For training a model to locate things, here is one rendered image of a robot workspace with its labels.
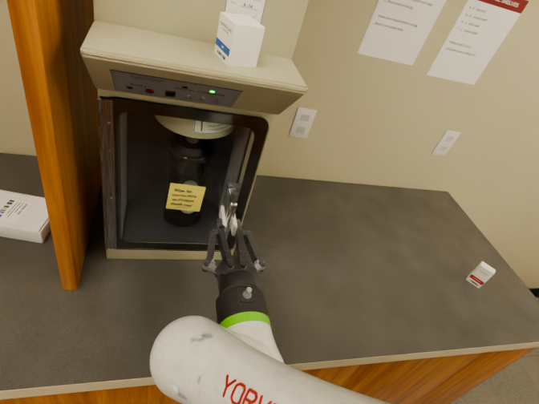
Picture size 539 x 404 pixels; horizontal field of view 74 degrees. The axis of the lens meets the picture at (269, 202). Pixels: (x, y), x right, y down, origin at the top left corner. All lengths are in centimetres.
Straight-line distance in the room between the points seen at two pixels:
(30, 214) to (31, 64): 54
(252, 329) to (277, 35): 49
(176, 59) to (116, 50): 8
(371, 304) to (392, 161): 67
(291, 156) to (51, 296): 87
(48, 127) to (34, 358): 46
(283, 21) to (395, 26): 64
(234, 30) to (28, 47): 27
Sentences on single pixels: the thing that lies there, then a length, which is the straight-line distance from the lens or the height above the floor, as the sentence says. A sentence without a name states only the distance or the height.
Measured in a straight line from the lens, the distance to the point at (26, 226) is 104.
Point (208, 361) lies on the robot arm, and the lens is 45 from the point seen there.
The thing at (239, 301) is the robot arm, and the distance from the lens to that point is 64.
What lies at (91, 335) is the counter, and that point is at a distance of 88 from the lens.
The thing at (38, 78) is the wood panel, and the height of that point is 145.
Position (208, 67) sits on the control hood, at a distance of 55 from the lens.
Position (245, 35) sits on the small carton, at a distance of 57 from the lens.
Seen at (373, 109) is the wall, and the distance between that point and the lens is 135.
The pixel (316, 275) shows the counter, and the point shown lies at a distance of 106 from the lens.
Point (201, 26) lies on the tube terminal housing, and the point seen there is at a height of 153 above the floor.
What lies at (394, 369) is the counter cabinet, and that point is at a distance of 124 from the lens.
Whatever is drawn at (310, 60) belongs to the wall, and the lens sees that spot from 118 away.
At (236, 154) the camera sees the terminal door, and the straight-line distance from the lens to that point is 75.
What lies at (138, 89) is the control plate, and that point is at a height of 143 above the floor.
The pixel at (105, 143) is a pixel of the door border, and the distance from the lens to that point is 74.
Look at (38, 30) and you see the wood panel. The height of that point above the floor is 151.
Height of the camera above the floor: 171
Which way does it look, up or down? 39 degrees down
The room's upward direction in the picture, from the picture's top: 19 degrees clockwise
